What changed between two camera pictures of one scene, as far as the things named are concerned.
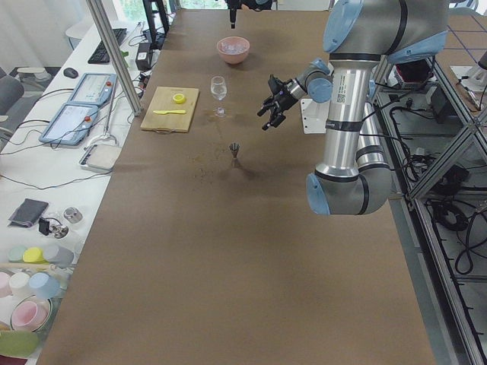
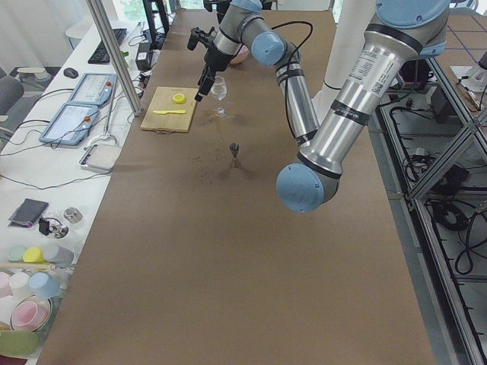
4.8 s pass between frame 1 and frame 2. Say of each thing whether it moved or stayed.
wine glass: stayed
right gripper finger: moved
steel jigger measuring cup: stayed
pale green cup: stayed
